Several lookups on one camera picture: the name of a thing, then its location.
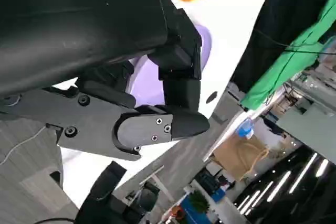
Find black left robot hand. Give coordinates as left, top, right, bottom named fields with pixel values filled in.
left=0, top=0, right=210, bottom=162

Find lilac plate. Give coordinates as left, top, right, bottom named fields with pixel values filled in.
left=125, top=24, right=212, bottom=109

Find black robot body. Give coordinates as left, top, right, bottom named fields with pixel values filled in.
left=75, top=160, right=161, bottom=224

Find white table leg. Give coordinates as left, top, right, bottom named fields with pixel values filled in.
left=140, top=165, right=174, bottom=204

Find black cloth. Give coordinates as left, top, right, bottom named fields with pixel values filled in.
left=232, top=0, right=336, bottom=93

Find brown paper bag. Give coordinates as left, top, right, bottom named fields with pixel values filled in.
left=211, top=134, right=270, bottom=182

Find green cloth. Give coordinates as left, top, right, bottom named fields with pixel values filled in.
left=240, top=0, right=336, bottom=111

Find green potted plant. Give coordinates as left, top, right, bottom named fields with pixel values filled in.
left=188, top=190, right=212, bottom=214

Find white cable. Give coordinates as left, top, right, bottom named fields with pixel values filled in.
left=0, top=125, right=47, bottom=166

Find black cable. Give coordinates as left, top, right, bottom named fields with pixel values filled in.
left=252, top=27, right=336, bottom=56

